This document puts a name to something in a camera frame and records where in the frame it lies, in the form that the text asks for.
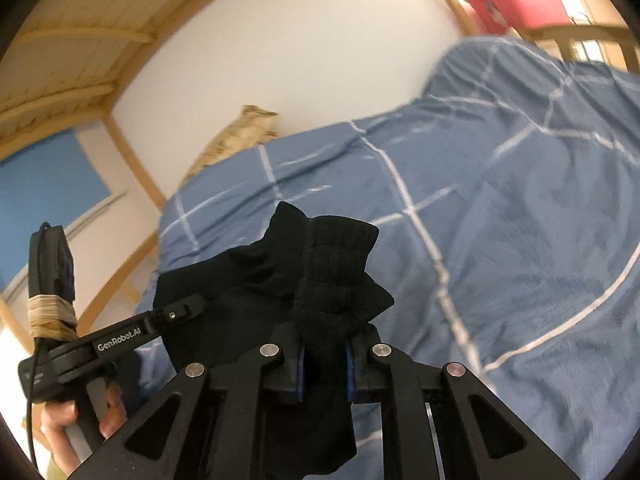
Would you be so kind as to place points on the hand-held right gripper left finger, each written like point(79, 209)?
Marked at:
point(287, 375)

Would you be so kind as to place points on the person's left hand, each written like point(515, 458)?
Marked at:
point(57, 422)

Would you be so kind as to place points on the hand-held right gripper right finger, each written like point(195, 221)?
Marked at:
point(362, 375)

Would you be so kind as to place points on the black pants with orange print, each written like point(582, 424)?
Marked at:
point(325, 270)

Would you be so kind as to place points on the red storage bin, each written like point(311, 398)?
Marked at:
point(520, 2)

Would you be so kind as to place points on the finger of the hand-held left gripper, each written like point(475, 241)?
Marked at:
point(180, 310)

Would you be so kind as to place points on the tan pillow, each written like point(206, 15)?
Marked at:
point(235, 140)

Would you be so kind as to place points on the blue checked blanket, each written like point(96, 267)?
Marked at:
point(500, 185)

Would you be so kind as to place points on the wooden bunk bed frame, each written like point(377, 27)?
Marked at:
point(75, 35)

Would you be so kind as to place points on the blue wall panel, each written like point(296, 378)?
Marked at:
point(40, 185)

